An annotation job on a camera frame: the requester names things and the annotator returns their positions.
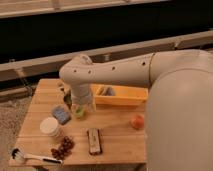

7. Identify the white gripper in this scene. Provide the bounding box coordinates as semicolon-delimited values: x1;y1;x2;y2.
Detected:
71;84;93;105

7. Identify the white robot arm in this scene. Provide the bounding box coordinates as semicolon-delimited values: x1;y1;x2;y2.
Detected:
59;49;213;171

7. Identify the white paper cup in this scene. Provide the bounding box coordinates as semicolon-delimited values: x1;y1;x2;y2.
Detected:
40;117;61;137

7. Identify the green small object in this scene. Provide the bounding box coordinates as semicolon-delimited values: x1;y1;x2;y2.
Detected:
73;105;85;118

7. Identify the yellow plastic bin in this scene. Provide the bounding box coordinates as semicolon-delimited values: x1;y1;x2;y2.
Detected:
91;84;148;106

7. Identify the blue sponge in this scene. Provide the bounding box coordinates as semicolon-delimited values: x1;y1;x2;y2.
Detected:
52;106;71;125

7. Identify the dark object in bin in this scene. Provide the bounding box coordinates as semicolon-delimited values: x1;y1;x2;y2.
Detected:
97;86;116;96

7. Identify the bunch of dark grapes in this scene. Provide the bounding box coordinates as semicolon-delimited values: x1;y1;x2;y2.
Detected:
51;136;75;160

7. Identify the orange peach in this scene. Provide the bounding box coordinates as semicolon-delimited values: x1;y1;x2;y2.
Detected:
130;115;144;130

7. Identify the white dish brush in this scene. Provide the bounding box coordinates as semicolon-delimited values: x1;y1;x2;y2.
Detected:
12;148;63;164

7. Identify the wooden table rail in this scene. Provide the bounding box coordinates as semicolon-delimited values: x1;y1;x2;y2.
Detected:
0;30;213;81

